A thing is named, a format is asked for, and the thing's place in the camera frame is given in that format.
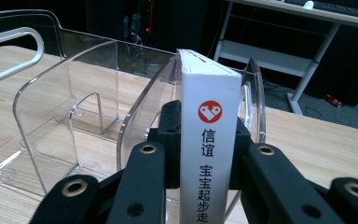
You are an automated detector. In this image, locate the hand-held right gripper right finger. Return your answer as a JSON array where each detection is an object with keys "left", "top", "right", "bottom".
[{"left": 229, "top": 117, "right": 255, "bottom": 190}]

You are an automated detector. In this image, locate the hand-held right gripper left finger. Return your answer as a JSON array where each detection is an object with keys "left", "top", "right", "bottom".
[{"left": 147, "top": 100, "right": 182, "bottom": 189}]

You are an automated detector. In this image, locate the white book with green leaf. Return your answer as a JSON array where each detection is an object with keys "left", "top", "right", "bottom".
[{"left": 176, "top": 48, "right": 243, "bottom": 224}]

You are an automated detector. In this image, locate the clear acrylic book rack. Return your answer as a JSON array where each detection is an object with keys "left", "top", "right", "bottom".
[{"left": 0, "top": 8, "right": 267, "bottom": 224}]

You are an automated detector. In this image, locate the red can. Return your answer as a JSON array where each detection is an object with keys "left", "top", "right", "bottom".
[{"left": 324, "top": 93, "right": 343, "bottom": 108}]

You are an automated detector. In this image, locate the black keyboard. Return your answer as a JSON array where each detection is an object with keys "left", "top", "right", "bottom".
[{"left": 283, "top": 0, "right": 358, "bottom": 19}]

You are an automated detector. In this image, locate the white metal desk frame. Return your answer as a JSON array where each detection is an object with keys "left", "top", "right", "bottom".
[{"left": 213, "top": 0, "right": 358, "bottom": 116}]

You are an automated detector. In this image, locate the black equipment rack with cables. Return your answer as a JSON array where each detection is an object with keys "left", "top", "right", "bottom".
[{"left": 85, "top": 0, "right": 213, "bottom": 54}]

